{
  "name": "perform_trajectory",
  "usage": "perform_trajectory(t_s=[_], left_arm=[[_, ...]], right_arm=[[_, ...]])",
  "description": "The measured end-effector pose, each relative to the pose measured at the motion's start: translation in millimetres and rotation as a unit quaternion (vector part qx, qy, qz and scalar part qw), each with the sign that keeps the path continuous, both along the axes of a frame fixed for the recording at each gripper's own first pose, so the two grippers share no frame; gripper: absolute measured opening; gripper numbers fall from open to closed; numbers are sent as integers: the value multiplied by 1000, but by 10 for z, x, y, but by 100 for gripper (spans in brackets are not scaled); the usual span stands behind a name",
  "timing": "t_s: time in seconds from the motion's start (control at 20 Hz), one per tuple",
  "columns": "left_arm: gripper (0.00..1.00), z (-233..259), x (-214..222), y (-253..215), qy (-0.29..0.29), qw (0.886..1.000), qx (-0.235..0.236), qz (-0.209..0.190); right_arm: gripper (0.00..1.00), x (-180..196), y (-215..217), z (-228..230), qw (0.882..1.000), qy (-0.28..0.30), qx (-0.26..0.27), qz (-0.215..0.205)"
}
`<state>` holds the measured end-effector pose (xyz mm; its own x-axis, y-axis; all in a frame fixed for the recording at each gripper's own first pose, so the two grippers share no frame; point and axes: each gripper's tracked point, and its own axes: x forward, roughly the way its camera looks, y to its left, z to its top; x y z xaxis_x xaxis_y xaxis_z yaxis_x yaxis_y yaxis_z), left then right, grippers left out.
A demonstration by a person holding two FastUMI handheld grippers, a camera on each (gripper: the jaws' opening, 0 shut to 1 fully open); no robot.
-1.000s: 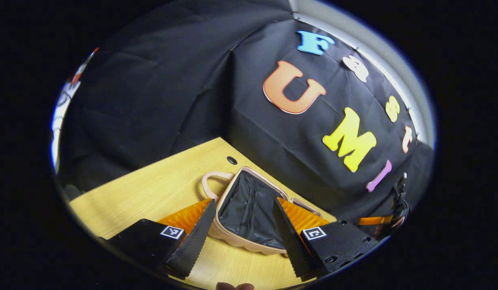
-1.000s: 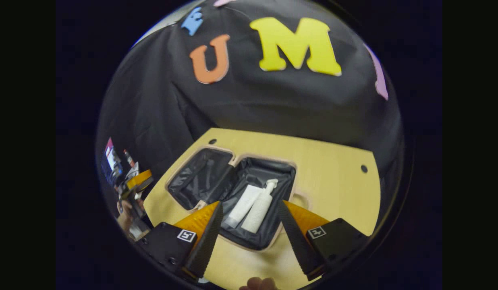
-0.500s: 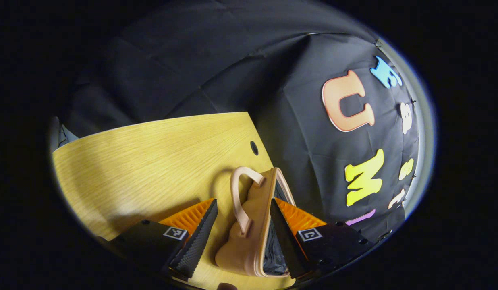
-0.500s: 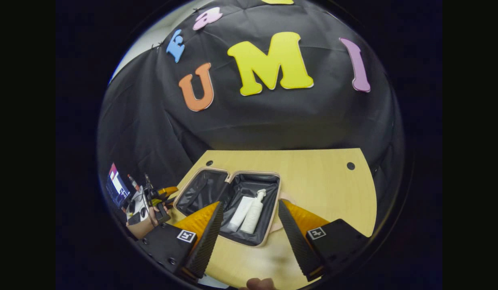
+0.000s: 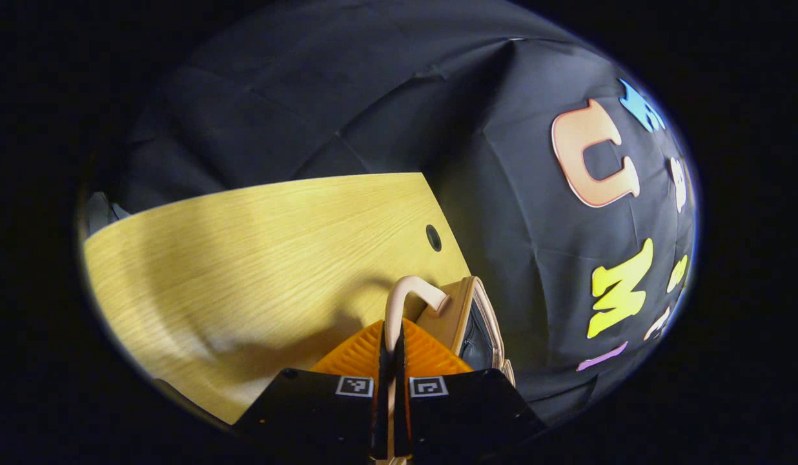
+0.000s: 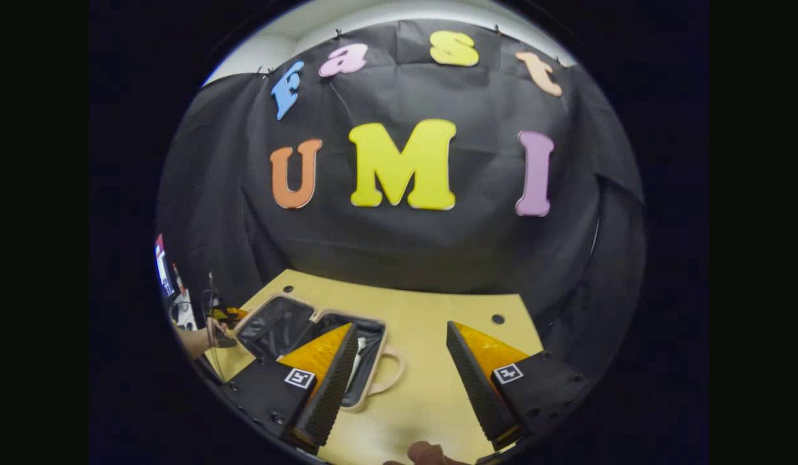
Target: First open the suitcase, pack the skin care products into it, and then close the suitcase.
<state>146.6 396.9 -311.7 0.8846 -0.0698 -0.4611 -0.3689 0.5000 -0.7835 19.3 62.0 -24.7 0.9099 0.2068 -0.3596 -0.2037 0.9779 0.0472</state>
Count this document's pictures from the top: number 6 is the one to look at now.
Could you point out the red-capped bottle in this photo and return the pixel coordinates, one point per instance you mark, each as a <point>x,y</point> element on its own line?
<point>177,276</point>

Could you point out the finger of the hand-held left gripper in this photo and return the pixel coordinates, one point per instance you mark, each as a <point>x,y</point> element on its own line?
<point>231,314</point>

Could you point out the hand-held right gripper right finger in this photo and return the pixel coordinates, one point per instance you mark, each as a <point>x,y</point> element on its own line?
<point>476,387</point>

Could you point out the computer screen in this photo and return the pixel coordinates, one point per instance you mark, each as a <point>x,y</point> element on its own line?
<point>163,268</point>

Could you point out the pale pink suitcase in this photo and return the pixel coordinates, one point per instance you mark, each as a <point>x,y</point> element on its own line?
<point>276,326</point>

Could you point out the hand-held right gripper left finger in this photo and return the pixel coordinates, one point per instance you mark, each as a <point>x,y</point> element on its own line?
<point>331,394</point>

